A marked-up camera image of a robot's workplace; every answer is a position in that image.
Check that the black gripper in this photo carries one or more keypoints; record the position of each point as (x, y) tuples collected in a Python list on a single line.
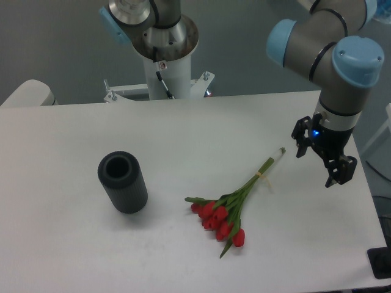
[(327, 144)]

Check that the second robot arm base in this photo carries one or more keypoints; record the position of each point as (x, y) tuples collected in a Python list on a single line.
[(156, 29)]

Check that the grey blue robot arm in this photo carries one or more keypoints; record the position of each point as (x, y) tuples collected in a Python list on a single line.
[(327, 51)]

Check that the red tulip bouquet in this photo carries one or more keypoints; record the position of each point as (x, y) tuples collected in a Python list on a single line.
[(223, 215)]

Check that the black device at table edge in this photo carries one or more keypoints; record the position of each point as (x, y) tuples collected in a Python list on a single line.
[(380, 262)]

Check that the black ribbed cylindrical vase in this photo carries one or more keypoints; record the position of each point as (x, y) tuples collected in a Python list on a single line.
[(120, 174)]

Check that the white rounded chair back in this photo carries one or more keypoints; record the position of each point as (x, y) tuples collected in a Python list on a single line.
[(31, 93)]

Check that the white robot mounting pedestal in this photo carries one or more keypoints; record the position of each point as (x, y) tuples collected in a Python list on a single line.
[(164, 80)]

